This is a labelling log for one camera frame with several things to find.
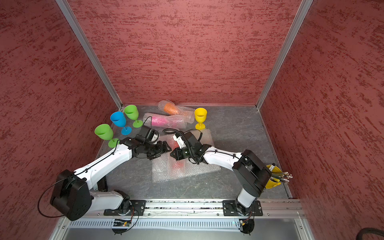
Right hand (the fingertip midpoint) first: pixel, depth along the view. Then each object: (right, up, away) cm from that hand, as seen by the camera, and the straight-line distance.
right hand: (171, 158), depth 82 cm
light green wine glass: (-39, +14, +3) cm, 42 cm away
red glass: (+4, -5, -3) cm, 7 cm away
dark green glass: (-29, +27, +14) cm, 42 cm away
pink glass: (0, +20, +18) cm, 27 cm away
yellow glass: (+17, +24, +13) cm, 32 cm away
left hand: (-3, +2, 0) cm, 4 cm away
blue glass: (-36, +22, +12) cm, 44 cm away
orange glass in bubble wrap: (-6, +31, +28) cm, 42 cm away
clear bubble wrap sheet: (-4, -7, +4) cm, 9 cm away
